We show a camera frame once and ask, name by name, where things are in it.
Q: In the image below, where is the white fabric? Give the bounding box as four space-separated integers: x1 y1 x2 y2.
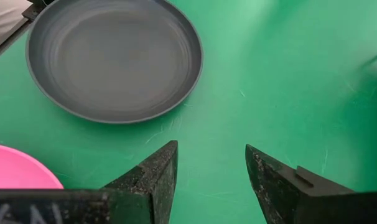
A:
0 0 34 44

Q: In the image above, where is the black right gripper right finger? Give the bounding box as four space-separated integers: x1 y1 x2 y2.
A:
244 144 377 224

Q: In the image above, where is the dark grey plate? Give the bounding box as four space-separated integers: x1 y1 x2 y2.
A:
25 0 204 125

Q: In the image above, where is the pink plate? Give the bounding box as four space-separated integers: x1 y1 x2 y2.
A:
0 142 65 190

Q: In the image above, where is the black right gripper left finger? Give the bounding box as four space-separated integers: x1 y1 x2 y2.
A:
0 140 179 224

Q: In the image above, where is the black table edge rail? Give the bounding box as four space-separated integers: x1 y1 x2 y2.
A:
0 0 51 65

